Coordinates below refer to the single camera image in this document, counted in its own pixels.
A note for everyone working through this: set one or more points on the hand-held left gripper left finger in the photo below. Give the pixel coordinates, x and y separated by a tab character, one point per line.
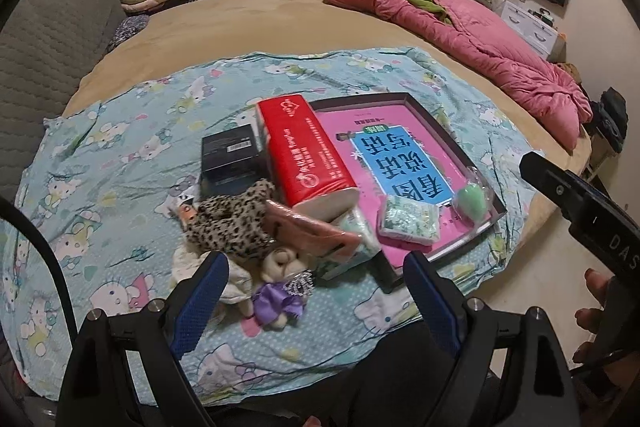
200	302

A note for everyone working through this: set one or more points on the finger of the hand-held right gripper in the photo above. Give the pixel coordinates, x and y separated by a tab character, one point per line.
545	179

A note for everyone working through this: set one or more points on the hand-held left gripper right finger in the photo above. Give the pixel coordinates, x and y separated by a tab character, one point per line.
432	302

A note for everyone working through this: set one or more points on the white fluffy scrunchie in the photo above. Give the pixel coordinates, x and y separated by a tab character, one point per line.
235	282

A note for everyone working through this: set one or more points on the leopard print scrunchie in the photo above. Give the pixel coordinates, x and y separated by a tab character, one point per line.
225	222

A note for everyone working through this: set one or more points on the plush rabbit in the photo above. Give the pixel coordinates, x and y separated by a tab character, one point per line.
280	262

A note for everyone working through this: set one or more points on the dark-rimmed box tray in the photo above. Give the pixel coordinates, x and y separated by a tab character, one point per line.
360	103

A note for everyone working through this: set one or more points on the person's right hand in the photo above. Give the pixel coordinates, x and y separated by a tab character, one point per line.
595	279

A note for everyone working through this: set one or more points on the green sponge in plastic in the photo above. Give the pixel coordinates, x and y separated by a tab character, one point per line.
470	202

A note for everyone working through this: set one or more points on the green patterned tissue pack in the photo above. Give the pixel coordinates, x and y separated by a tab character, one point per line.
407	219

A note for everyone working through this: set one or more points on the dark bag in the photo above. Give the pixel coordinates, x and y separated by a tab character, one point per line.
612	117

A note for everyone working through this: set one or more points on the floral tissue pack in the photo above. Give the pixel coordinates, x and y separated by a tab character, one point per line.
357	232

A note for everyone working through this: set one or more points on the pink quilt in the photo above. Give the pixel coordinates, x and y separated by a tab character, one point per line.
500	52

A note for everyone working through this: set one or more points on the black box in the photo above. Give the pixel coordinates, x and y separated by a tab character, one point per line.
230	152

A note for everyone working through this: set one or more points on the white drawer cabinet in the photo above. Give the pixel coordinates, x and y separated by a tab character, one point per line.
530	27

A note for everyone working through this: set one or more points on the cartoon cat printed blanket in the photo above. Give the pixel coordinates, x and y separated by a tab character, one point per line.
125	147

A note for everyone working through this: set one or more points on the red tissue pack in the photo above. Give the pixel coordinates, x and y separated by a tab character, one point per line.
300	147

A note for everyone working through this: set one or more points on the dark floral pillow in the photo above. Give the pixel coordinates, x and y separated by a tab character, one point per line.
127	29

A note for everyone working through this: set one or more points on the grey quilted headboard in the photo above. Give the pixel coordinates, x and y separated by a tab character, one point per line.
50	57

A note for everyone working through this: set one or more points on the beige bed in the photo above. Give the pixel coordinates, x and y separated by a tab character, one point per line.
300	22

